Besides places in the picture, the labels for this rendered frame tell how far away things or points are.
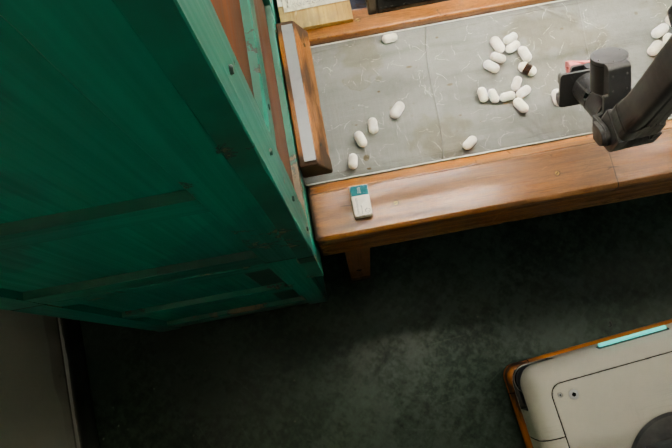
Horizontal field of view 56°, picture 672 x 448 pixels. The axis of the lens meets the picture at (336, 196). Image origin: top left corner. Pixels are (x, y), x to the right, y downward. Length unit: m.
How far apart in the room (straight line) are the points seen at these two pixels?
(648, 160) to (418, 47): 0.50
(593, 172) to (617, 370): 0.64
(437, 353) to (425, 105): 0.89
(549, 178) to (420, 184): 0.25
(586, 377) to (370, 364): 0.61
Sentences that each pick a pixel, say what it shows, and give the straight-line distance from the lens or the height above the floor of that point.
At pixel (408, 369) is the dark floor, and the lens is 1.95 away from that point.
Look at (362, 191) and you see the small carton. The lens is 1.20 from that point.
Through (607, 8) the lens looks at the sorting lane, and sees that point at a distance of 1.49.
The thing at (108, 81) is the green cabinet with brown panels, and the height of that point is 1.59.
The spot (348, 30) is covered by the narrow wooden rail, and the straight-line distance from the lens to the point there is 1.35.
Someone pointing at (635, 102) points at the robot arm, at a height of 1.09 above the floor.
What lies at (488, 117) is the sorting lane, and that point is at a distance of 1.32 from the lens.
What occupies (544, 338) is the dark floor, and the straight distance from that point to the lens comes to 2.01.
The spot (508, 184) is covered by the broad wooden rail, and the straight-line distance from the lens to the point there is 1.25.
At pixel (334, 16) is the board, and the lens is 1.36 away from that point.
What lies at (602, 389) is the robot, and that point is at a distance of 1.76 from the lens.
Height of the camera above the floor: 1.94
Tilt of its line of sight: 75 degrees down
